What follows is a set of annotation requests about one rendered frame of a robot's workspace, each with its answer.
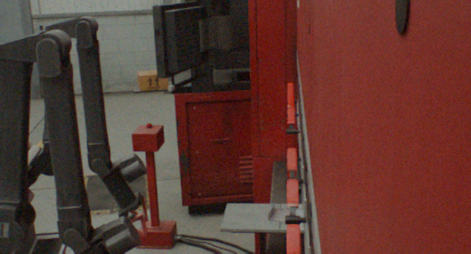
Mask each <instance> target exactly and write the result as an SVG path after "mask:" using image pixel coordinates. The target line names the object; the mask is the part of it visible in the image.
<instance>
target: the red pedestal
mask: <svg viewBox="0 0 471 254"><path fill-rule="evenodd" d="M131 137H132V151H133V152H145V155H146V168H147V171H148V172H147V181H148V190H149V207H150V216H151V220H148V221H147V222H145V223H146V230H147V236H141V235H140V237H141V244H140V245H138V246H137V247H136V249H159V250H171V249H172V247H173V246H174V243H175V241H174V236H175V234H176V232H177V221H176V220H159V211H158V201H157V183H156V173H155V155H154V152H157V151H158V150H159V149H160V148H161V146H162V145H163V143H164V142H165V138H164V128H163V125H152V123H148V124H147V125H140V126H139V127H138V128H137V129H136V130H135V131H134V132H133V133H132V135H131Z"/></svg>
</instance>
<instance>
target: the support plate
mask: <svg viewBox="0 0 471 254"><path fill-rule="evenodd" d="M272 205H273V204H252V203H228V204H227V207H226V210H225V213H224V218H223V220H222V225H221V228H220V231H221V232H261V233H286V225H287V224H286V222H281V223H283V224H281V226H280V222H279V221H271V220H269V219H268V214H269V211H270V209H271V207H272ZM287 207H288V204H281V209H287V210H288V208H287ZM275 208H277V209H280V204H275ZM296 211H302V204H298V208H297V209H296ZM279 228H280V230H279ZM300 232H301V233H305V230H304V224H303V223H301V224H300Z"/></svg>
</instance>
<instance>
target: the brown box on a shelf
mask: <svg viewBox="0 0 471 254"><path fill-rule="evenodd" d="M137 78H138V84H135V89H134V91H133V93H141V92H154V91H168V87H169V86H171V82H168V78H166V79H158V78H157V71H156V70H147V71H137Z"/></svg>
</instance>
